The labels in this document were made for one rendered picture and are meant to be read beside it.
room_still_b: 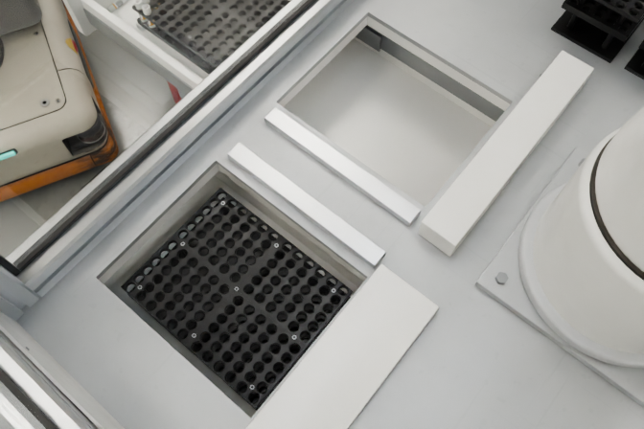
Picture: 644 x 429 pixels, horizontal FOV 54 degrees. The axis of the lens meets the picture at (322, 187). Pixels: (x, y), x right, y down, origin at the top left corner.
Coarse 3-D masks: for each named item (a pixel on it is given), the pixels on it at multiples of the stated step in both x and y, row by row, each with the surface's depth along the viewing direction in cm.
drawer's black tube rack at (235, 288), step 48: (192, 240) 83; (240, 240) 80; (144, 288) 77; (192, 288) 77; (240, 288) 77; (288, 288) 80; (336, 288) 77; (192, 336) 74; (240, 336) 75; (288, 336) 74; (240, 384) 75
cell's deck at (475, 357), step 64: (384, 0) 92; (448, 0) 92; (512, 0) 92; (320, 64) 88; (448, 64) 87; (512, 64) 87; (256, 128) 82; (576, 128) 82; (192, 192) 80; (256, 192) 78; (320, 192) 78; (512, 192) 78; (128, 256) 76; (384, 256) 74; (448, 256) 74; (64, 320) 71; (128, 320) 71; (448, 320) 71; (512, 320) 71; (128, 384) 68; (192, 384) 68; (384, 384) 68; (448, 384) 68; (512, 384) 68; (576, 384) 68
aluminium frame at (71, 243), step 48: (336, 0) 87; (288, 48) 84; (240, 96) 81; (192, 144) 79; (144, 192) 76; (48, 240) 69; (96, 240) 74; (0, 288) 66; (48, 288) 72; (0, 336) 58; (48, 384) 56
